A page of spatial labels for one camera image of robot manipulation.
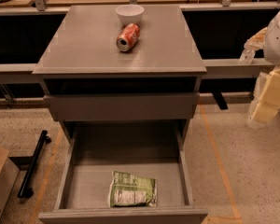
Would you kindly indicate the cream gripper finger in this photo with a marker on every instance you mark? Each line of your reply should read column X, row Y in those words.
column 266, row 103
column 256, row 41

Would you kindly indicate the green jalapeno chip bag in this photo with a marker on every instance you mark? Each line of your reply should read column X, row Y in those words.
column 129, row 190

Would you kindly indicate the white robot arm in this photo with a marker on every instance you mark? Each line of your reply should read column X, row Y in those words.
column 271, row 48

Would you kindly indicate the open grey middle drawer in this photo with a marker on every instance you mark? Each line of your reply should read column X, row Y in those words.
column 132, row 173

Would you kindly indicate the grey drawer cabinet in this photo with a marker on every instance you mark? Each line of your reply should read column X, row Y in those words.
column 85, row 60

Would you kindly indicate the grey closed top drawer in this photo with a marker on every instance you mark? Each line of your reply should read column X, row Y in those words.
column 122, row 107

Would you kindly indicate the clear sanitizer bottle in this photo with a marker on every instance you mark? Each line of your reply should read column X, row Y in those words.
column 247, row 56

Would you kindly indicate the red soda can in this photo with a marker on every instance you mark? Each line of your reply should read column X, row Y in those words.
column 128, row 37

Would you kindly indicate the white bowl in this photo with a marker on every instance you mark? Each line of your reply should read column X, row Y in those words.
column 130, row 13

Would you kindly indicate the black metal bar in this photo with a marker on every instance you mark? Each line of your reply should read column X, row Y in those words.
column 25, row 190

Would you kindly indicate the brown cardboard box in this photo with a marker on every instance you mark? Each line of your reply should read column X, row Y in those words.
column 8, row 175

